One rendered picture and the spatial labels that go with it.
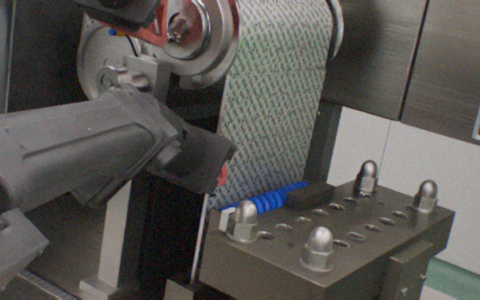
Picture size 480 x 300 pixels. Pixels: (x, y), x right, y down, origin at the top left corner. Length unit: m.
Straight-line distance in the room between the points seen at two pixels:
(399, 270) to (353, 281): 0.10
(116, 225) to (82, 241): 0.18
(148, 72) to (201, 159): 0.13
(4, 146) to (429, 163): 3.30
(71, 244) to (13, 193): 0.74
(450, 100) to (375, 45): 0.14
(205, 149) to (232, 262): 0.13
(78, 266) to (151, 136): 0.44
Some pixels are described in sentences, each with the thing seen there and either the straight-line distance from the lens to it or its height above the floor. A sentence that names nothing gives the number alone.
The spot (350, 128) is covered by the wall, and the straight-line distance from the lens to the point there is 3.77.
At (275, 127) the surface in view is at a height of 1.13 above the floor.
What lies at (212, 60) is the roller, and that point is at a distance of 0.85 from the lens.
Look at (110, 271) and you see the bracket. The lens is 0.96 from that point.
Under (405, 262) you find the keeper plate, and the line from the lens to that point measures 0.93.
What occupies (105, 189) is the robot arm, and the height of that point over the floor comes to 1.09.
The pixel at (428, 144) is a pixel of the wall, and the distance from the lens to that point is 3.61.
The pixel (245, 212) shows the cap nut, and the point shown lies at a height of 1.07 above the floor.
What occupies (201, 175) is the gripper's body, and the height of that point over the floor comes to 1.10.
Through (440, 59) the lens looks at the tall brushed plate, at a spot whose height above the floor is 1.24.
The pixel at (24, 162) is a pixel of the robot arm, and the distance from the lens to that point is 0.40.
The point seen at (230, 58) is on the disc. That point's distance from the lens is 0.85.
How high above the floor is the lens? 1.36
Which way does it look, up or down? 16 degrees down
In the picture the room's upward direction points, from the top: 10 degrees clockwise
